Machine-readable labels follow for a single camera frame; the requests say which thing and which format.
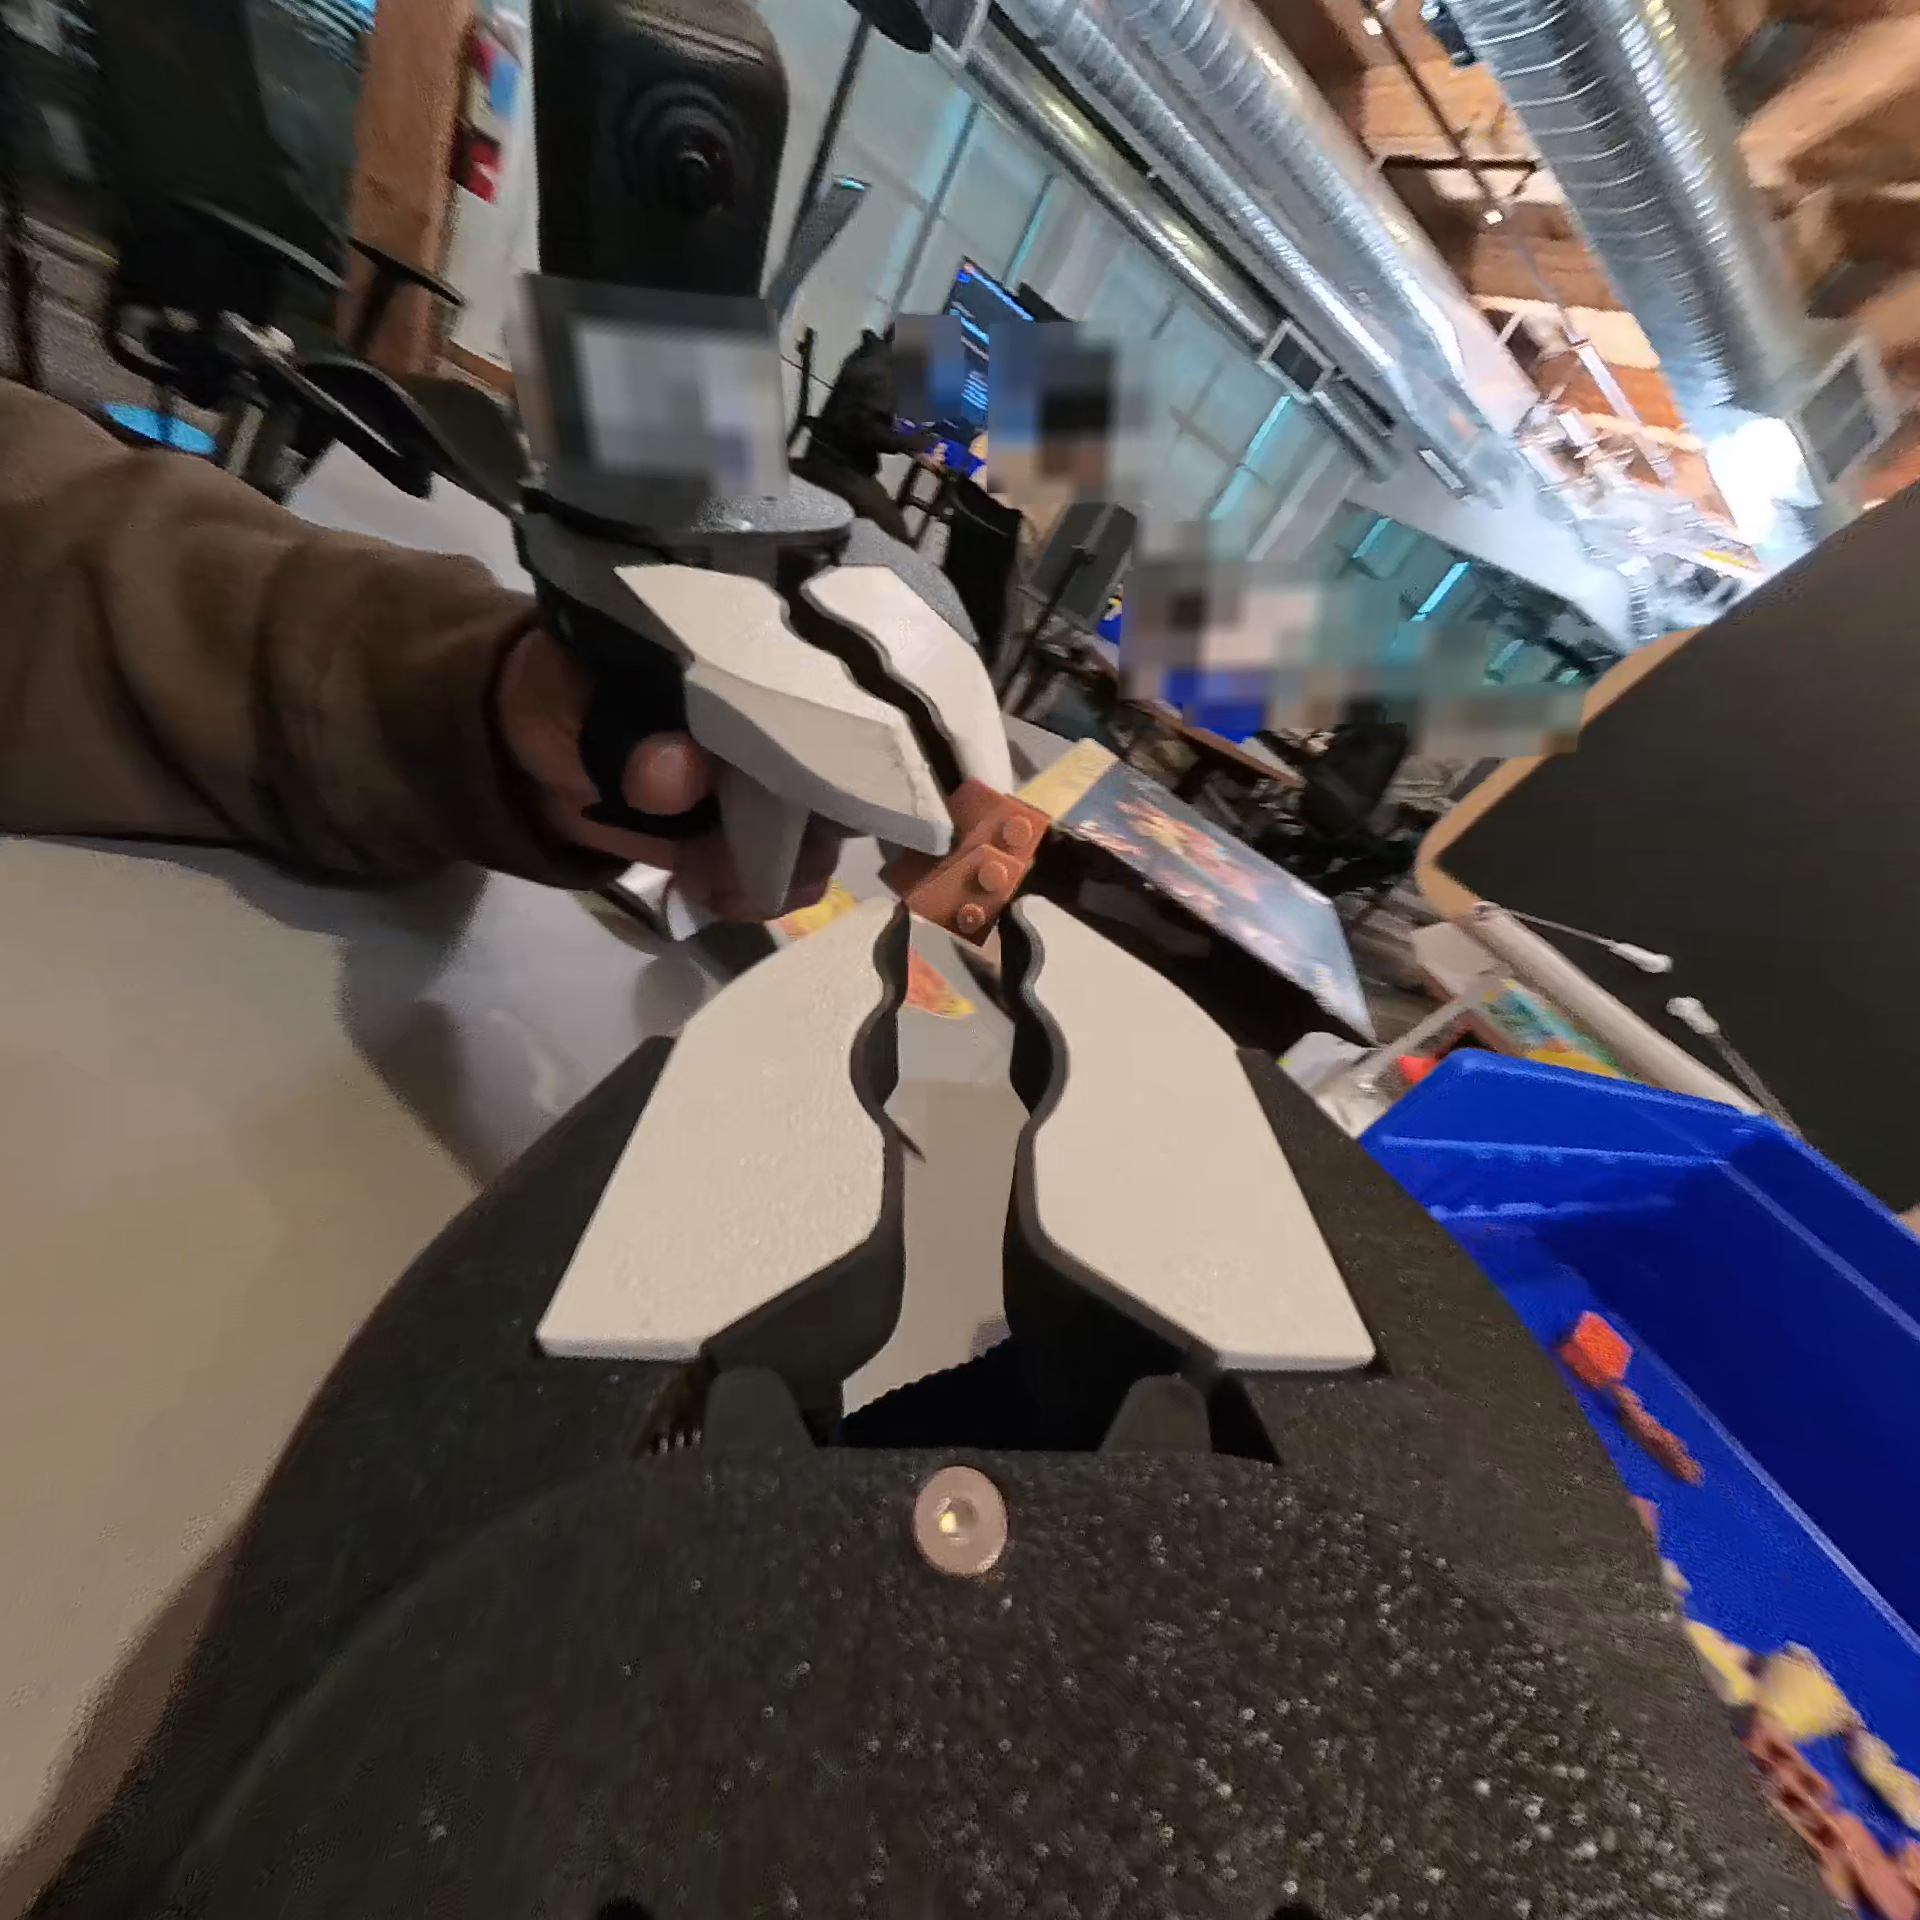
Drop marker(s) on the printed instruction booklet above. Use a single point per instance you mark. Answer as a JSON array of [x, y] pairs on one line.
[[942, 975]]

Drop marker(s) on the person's left hand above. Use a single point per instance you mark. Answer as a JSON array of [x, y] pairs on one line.
[[559, 750]]

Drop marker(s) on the printed cardboard box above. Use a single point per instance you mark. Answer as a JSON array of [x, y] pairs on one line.
[[1217, 887]]

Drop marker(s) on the small brown toy brick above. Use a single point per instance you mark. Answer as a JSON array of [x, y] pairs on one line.
[[986, 866]]

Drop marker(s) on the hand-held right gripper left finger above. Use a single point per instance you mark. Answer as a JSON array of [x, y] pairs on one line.
[[720, 1186]]

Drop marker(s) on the black office chair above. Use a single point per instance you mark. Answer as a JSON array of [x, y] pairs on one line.
[[330, 392]]

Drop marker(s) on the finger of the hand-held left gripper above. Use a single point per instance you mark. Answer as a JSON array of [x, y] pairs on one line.
[[918, 678], [783, 705]]

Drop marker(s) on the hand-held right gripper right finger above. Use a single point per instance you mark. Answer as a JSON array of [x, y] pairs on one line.
[[1189, 1186]]

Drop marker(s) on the person's left forearm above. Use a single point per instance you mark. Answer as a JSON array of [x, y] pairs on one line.
[[243, 658]]

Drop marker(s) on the pile of small toy bricks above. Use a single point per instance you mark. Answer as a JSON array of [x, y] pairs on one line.
[[1774, 1713]]

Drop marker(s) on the large silver ventilation duct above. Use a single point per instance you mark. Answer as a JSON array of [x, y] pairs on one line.
[[1656, 183]]

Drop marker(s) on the stack of blue plastic bins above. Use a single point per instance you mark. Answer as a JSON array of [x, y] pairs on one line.
[[1685, 1350]]

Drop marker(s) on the silver spiral pipes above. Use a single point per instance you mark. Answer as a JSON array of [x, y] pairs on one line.
[[1226, 183]]

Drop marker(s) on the black board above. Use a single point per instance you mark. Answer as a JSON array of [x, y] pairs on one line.
[[1743, 811]]

